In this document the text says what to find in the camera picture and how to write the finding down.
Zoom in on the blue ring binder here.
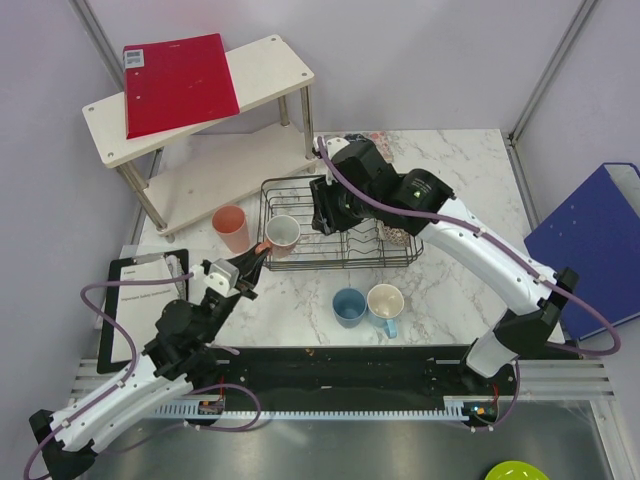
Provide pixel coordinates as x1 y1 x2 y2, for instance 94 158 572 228
524 163 639 326

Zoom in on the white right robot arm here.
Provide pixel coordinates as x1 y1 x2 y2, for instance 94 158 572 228
310 137 579 394

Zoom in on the brown patterned ceramic bowl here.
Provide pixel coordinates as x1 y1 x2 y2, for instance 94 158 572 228
378 222 411 247

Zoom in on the paperback book with dark cover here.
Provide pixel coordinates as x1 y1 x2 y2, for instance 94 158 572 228
344 131 394 163

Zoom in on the black wire dish rack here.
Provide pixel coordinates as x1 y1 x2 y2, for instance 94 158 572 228
257 175 424 271

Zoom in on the white slotted cable duct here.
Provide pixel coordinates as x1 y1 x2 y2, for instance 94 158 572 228
147 393 501 424

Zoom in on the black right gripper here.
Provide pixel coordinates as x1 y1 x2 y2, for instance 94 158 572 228
308 173 376 237

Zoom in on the green plastic bowl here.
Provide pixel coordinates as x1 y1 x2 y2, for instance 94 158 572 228
484 460 549 480

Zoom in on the light blue ceramic mug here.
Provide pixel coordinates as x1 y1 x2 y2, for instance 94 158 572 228
366 284 405 339

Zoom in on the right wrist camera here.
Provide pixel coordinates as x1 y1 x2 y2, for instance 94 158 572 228
313 136 350 159

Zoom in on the small blue cup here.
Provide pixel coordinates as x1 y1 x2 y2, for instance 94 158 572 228
332 288 368 329

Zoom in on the black clipboard with paper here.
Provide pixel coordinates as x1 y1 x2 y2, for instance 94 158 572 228
97 249 189 374

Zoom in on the red folder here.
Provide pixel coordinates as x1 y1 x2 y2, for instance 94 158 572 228
123 33 240 139

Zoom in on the pink patterned ceramic mug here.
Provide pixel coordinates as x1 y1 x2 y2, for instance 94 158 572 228
254 215 301 260

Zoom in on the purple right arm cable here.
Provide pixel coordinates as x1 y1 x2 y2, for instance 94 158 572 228
317 137 624 359

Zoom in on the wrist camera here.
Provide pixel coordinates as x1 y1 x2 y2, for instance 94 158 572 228
190 259 240 298
313 136 350 159

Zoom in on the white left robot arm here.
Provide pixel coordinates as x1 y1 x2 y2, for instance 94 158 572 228
27 243 271 479

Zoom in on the white two-tier shelf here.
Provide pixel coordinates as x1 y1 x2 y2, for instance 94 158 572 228
82 34 315 240

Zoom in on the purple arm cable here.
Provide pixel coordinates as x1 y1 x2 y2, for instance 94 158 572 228
23 272 201 480
317 137 624 359

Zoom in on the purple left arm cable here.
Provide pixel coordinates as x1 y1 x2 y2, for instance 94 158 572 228
23 272 201 480

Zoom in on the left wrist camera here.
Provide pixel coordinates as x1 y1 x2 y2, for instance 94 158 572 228
190 259 240 298

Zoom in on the tall pink plastic cup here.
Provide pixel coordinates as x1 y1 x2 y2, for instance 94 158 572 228
212 205 250 254

